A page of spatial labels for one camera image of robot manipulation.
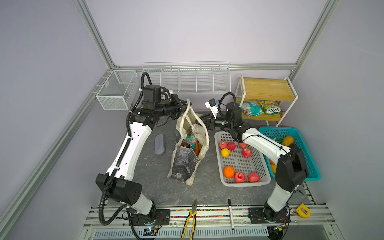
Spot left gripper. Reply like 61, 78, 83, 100
156, 94, 192, 120

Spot cream canvas grocery bag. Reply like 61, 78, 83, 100
167, 100, 210, 186

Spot orange snack bag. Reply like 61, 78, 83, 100
194, 142, 202, 157

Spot red apple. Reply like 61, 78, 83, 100
248, 173, 260, 183
227, 142, 236, 151
242, 148, 252, 158
238, 143, 247, 149
234, 172, 246, 184
219, 141, 228, 150

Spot teal red snack bag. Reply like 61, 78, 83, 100
184, 131, 198, 150

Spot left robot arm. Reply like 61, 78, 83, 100
96, 72, 188, 226

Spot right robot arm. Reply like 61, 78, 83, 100
201, 99, 309, 223

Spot teal white snack bag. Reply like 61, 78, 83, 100
241, 101, 264, 117

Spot green Fox's candy bag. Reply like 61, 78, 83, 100
257, 100, 284, 116

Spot yellow lemon in white basket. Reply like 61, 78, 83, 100
221, 149, 231, 158

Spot grey cloth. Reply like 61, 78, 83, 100
155, 134, 166, 156

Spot white plastic fruit basket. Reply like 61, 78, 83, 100
214, 132, 271, 188

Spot orange tangerine front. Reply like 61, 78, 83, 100
223, 166, 236, 179

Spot small white mesh box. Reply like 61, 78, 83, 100
96, 70, 140, 111

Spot wooden two-tier shelf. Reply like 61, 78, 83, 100
235, 75, 299, 127

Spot yellow squash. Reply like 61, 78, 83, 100
271, 165, 277, 174

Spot yellow black pliers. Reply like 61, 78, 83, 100
181, 200, 198, 240

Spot teal plastic vegetable basket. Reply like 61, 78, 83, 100
259, 127, 321, 182

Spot yellow tape measure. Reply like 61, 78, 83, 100
296, 204, 311, 219

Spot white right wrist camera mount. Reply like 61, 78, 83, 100
205, 99, 219, 119

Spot long white wire basket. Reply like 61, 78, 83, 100
142, 62, 232, 94

